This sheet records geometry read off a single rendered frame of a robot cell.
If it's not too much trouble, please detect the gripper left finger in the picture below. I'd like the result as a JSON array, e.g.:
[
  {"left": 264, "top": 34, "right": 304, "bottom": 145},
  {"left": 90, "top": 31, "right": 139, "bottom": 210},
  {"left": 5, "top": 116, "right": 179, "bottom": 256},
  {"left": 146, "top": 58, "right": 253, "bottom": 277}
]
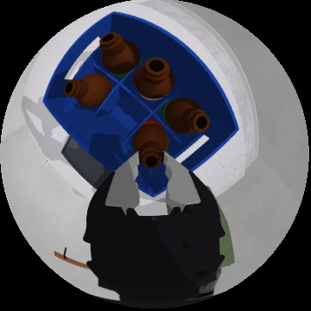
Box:
[{"left": 83, "top": 151, "right": 141, "bottom": 244}]

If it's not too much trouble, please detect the blue crate with dividers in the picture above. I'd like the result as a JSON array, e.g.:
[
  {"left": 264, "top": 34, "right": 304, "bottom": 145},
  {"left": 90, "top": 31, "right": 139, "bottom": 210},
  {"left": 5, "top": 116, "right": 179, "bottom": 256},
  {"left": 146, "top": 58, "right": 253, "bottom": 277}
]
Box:
[{"left": 42, "top": 11, "right": 239, "bottom": 197}]

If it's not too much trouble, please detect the brown bottle with blue label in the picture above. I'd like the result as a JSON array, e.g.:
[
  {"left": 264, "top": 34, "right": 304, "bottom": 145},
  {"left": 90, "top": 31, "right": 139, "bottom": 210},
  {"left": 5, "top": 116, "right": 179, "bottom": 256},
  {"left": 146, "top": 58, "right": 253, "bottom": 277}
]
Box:
[{"left": 64, "top": 73, "right": 117, "bottom": 107}]

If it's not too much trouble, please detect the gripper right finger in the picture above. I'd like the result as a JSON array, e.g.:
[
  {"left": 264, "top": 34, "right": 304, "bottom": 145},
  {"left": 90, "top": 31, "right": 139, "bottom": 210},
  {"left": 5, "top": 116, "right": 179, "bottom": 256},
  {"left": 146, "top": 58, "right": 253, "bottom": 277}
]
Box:
[{"left": 162, "top": 151, "right": 225, "bottom": 238}]

